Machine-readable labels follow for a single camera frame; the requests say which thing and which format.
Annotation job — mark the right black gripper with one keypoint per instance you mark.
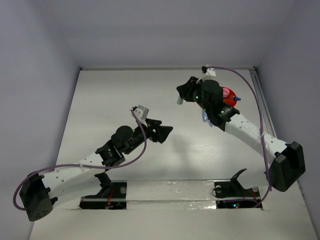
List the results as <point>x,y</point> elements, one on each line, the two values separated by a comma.
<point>186,89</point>

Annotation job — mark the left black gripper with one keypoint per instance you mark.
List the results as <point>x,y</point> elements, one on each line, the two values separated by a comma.
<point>160,131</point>

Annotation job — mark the green transparent pen cap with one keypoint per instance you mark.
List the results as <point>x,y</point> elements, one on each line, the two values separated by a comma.
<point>180,101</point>

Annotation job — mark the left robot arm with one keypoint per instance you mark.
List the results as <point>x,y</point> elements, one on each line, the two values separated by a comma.
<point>43,190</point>

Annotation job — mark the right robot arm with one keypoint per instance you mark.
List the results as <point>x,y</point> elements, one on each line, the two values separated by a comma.
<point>285,161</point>

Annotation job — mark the blue highlighter pen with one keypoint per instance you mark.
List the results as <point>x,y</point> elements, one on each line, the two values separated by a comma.
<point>205,119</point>

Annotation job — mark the pink glue bottle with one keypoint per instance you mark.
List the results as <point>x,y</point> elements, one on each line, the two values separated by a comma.
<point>226,92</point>

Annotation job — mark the orange round container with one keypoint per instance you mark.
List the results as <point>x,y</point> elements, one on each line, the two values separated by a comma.
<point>230,101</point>

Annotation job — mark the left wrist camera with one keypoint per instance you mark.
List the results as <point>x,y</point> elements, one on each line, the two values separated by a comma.
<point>140,114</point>

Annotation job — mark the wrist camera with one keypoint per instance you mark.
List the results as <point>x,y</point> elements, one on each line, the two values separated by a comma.
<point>140,114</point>
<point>209,73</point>

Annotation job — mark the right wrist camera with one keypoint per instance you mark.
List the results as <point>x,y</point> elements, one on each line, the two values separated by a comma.
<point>209,73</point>

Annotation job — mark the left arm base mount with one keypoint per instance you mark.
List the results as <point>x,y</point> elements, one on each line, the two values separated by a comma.
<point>111,195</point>

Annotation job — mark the aluminium rail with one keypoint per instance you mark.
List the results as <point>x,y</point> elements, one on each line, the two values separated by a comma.
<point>261,99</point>

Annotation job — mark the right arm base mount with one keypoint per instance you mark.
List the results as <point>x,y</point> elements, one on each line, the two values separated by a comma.
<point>231,195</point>

